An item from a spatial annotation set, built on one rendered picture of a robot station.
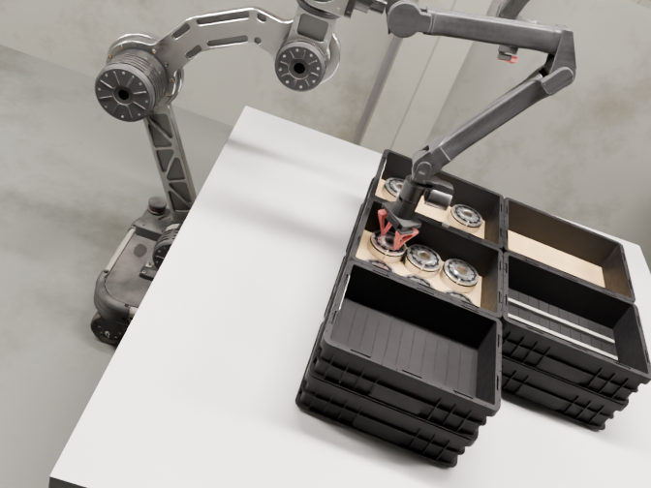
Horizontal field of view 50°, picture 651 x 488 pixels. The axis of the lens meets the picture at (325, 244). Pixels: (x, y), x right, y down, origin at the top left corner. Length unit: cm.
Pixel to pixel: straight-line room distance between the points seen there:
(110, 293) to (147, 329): 73
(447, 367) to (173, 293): 69
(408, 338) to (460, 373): 15
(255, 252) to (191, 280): 23
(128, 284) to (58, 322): 32
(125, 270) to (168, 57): 75
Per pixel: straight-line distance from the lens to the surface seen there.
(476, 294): 194
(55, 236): 293
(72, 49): 401
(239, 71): 372
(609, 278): 229
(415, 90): 344
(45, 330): 258
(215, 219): 202
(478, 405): 151
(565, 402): 194
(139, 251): 256
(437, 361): 168
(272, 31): 207
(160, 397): 156
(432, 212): 217
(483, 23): 167
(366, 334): 165
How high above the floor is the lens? 193
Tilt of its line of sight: 37 degrees down
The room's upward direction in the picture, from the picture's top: 22 degrees clockwise
